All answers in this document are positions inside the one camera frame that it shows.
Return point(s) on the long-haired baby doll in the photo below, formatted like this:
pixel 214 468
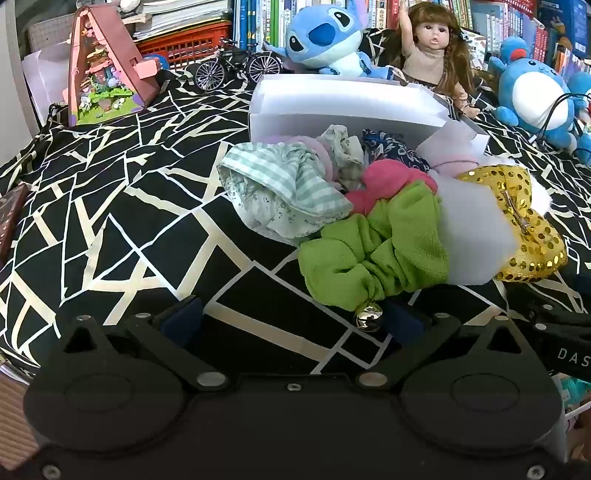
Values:
pixel 429 60

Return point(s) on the black white-lined bedsheet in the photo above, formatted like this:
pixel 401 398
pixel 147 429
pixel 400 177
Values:
pixel 115 207

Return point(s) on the row of upright books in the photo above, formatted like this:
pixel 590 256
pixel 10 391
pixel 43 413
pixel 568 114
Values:
pixel 508 23

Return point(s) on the red plastic basket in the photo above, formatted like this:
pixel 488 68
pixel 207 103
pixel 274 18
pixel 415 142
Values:
pixel 184 46

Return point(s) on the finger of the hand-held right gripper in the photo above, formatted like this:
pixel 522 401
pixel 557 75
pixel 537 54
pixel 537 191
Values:
pixel 556 314
pixel 577 282

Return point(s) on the white fluffy pouch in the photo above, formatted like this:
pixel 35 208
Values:
pixel 471 230

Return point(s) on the pale floral scrunchie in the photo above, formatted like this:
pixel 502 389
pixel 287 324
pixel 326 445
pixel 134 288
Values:
pixel 344 147

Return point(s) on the white cardboard box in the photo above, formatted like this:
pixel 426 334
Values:
pixel 346 106

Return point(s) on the pink cloth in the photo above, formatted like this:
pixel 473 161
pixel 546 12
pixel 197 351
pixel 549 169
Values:
pixel 455 165

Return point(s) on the blue cardboard box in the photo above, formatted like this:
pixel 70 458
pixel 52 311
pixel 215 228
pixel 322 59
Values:
pixel 561 18

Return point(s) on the blue round mouse plush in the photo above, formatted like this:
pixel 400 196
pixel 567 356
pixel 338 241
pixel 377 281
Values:
pixel 526 92

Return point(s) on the stack of lying books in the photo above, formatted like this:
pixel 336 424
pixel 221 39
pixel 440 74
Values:
pixel 184 16

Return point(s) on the blue robot cat plush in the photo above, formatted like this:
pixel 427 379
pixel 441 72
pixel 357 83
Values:
pixel 582 92

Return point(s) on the green scrunchie with bell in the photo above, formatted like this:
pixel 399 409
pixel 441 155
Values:
pixel 392 244

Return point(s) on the navy floral scrunchie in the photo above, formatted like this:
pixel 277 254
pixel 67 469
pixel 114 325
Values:
pixel 392 147

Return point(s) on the blue round toy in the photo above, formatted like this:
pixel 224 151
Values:
pixel 156 61

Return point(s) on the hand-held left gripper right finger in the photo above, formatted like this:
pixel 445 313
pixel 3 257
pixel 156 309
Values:
pixel 406 323

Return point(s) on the green checked scrunchie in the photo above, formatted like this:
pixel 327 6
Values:
pixel 277 184

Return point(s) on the grey grid cutting mat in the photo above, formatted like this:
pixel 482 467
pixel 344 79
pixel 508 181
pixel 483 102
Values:
pixel 46 34

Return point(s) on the pink fabric hair bow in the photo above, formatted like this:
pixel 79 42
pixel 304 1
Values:
pixel 383 184

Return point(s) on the pink triangular house model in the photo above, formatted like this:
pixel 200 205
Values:
pixel 115 64

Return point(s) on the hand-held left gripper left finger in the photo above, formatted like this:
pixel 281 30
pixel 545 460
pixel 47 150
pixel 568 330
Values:
pixel 182 319

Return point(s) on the white paper bag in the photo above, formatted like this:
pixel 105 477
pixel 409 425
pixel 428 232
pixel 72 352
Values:
pixel 44 87

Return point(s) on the blue alien plush toy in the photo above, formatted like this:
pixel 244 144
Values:
pixel 323 37

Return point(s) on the white illustrated box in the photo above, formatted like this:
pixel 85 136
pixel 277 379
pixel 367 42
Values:
pixel 475 48

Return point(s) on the gold sequin bow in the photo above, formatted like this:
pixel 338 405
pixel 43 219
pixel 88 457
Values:
pixel 535 240

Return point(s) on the black miniature bicycle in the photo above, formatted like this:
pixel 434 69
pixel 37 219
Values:
pixel 240 64

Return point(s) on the brown box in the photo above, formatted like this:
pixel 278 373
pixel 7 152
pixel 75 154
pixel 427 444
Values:
pixel 11 221

